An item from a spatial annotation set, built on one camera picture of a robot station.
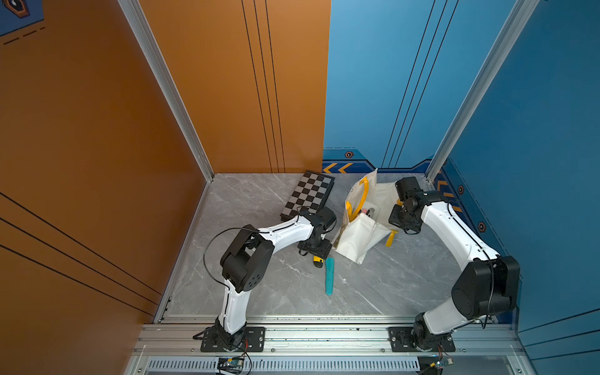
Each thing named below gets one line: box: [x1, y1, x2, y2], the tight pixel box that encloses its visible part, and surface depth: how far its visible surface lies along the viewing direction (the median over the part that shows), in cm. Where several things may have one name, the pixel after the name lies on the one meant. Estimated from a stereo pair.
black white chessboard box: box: [279, 170, 336, 222], surface depth 111 cm
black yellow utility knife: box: [313, 255, 325, 268], surface depth 91 cm
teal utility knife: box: [325, 257, 336, 296], surface depth 89 cm
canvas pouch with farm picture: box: [330, 167, 399, 265], surface depth 90 cm
